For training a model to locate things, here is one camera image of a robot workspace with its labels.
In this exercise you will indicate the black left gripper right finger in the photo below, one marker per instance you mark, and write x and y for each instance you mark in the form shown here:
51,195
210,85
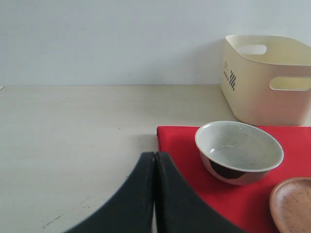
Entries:
178,209

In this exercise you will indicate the red tablecloth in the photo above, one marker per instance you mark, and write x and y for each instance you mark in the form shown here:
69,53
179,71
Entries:
246,206

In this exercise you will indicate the brown round plate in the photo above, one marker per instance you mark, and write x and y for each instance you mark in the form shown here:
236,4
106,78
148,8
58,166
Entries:
290,205

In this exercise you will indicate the pale green bowl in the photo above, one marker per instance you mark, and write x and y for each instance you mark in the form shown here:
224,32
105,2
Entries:
237,153

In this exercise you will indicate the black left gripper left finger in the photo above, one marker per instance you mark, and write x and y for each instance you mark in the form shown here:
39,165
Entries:
130,209

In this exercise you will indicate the cream plastic bin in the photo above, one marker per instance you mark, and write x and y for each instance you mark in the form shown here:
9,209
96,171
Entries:
265,79

